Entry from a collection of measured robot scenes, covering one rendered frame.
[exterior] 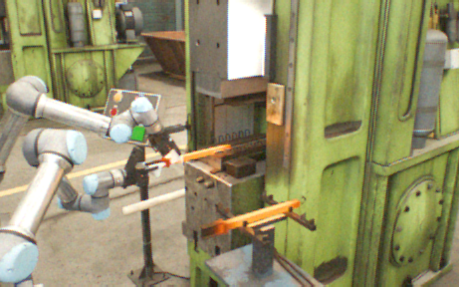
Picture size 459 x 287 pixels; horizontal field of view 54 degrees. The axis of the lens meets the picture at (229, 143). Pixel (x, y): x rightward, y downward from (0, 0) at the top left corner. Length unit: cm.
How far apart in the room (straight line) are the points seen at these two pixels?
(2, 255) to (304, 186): 118
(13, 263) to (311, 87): 121
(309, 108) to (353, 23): 45
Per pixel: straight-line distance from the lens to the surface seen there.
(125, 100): 259
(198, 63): 217
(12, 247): 147
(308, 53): 185
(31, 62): 679
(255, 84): 218
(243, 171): 209
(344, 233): 243
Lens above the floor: 174
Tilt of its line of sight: 19 degrees down
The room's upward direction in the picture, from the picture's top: straight up
